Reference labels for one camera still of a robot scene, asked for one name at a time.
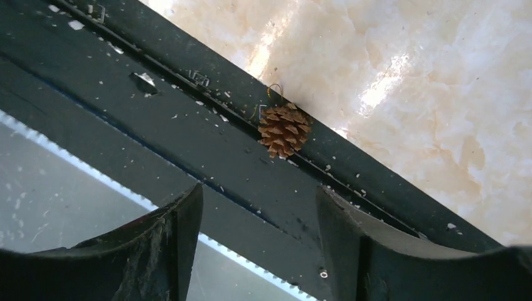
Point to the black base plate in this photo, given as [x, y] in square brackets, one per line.
[144, 103]

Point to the pine cone ornament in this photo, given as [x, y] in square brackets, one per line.
[284, 129]

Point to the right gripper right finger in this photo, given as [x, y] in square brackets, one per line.
[367, 259]

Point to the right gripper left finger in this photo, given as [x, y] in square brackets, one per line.
[150, 258]

